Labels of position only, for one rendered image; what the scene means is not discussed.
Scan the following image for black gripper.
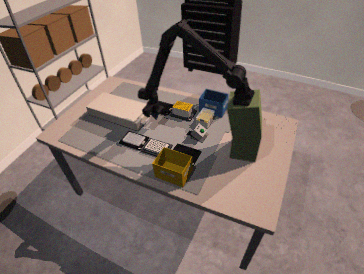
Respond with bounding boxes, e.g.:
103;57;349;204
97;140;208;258
149;100;164;120

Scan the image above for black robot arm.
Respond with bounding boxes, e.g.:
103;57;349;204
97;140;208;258
138;19;255;117

